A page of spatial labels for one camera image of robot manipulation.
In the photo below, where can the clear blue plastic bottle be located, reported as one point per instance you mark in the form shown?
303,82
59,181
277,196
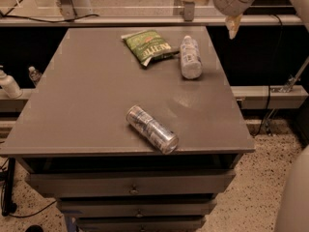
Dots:
191,65

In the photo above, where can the green jalapeno chip bag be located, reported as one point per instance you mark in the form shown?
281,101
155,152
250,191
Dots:
148,46

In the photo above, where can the small clear water bottle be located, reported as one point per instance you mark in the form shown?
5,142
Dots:
34,75

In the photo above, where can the white spray bottle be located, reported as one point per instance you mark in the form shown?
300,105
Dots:
9,85

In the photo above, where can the silver energy drink can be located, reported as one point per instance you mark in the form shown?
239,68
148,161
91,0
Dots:
158,135

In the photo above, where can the grey drawer cabinet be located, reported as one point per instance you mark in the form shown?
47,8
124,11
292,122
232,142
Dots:
124,148

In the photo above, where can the black stand leg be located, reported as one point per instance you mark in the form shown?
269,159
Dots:
7,176

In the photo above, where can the metal rail frame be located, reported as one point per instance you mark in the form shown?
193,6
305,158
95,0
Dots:
132,12

